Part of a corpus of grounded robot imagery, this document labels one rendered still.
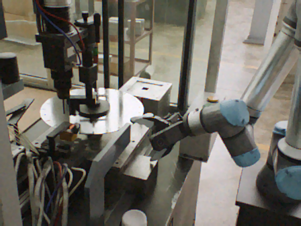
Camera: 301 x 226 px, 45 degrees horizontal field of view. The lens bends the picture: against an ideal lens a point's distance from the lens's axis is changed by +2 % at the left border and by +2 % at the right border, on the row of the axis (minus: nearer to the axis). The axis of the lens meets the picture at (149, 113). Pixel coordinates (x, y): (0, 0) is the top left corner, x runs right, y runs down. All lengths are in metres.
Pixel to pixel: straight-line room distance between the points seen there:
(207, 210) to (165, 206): 1.15
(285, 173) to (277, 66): 0.28
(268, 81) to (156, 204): 0.48
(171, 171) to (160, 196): 0.13
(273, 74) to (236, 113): 0.17
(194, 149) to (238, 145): 0.33
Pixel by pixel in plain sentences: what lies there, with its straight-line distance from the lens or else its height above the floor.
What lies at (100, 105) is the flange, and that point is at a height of 0.96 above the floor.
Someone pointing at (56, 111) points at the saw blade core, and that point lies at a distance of 1.19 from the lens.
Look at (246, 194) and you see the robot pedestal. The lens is 1.21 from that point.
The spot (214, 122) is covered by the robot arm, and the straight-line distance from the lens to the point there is 0.97.
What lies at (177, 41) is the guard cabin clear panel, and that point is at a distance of 1.51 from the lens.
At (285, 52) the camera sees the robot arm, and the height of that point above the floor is 1.21.
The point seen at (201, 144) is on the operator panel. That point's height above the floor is 0.82.
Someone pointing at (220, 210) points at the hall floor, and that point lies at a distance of 2.27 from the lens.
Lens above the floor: 1.49
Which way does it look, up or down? 28 degrees down
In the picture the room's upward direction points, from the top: 3 degrees clockwise
